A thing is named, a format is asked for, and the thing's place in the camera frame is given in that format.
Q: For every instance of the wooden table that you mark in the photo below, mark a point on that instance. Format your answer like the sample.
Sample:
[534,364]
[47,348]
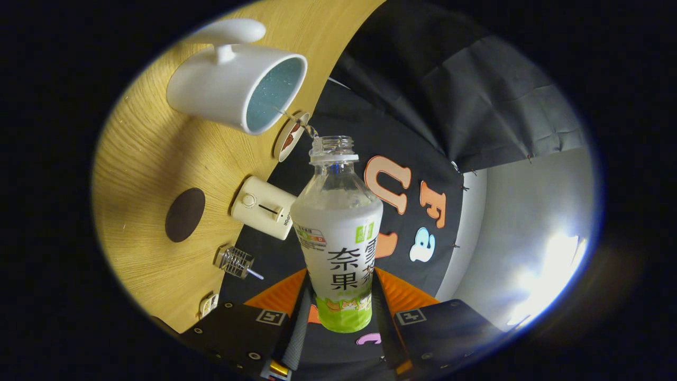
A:
[148,169]

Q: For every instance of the cream toaster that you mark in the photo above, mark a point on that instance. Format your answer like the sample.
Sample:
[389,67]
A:
[262,203]

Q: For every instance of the dark round coaster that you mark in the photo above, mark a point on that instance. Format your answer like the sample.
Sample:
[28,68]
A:
[185,214]

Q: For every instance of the white sectioned condiment dish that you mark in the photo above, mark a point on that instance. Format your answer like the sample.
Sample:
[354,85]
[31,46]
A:
[209,306]

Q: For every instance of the clear juice bottle white label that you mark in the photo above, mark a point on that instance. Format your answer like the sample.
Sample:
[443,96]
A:
[338,238]

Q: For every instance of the metal spoon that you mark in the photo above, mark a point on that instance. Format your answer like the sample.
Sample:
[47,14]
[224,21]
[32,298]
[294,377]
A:
[255,274]

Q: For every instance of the brown meat piece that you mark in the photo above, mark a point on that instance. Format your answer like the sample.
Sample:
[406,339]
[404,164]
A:
[289,141]

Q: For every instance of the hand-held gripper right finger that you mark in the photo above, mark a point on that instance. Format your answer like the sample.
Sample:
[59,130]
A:
[383,328]

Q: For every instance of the small white plate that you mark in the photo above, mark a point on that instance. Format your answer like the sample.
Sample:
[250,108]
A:
[283,151]

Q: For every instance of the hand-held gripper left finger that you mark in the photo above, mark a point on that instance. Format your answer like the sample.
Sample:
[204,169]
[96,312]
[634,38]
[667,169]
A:
[299,328]

